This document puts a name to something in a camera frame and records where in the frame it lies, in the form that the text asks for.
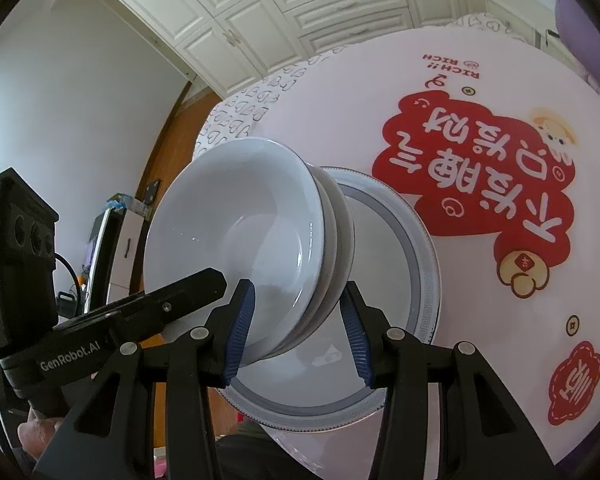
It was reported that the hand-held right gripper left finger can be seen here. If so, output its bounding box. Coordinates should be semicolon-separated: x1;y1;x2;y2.
32;277;258;480

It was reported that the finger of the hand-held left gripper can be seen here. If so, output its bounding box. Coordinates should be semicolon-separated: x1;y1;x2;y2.
52;267;228;346

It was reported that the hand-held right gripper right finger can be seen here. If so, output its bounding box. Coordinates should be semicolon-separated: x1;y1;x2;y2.
339;282;553;480

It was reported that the plain white bowl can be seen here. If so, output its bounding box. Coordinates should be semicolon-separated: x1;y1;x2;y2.
142;137;328;367

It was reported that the white bowl grey band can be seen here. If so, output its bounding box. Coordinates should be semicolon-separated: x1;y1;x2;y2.
285;162;357;346
275;160;343;356

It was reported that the person's left hand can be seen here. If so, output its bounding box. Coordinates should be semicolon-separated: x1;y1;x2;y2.
17;407;63;466

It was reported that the white cabinet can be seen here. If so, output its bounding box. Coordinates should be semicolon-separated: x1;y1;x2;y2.
91;195;153;311

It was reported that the person's dark clothing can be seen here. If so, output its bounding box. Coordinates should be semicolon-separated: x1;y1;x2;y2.
212;419;326;480

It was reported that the white heart-print bed sheet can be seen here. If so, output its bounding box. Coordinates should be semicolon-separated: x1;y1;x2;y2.
194;12;526;161

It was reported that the round pink-clothed table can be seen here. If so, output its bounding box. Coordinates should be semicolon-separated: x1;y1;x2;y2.
200;27;600;466

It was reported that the cream panelled wardrobe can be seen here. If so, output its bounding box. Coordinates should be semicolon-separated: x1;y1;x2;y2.
72;0;481;98

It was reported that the cream nightstand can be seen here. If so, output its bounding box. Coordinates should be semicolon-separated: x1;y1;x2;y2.
481;0;578;68

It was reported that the purple floral quilt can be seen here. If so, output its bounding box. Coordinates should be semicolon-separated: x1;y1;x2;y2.
554;0;600;111

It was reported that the black cable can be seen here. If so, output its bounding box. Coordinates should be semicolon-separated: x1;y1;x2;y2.
54;254;88;311

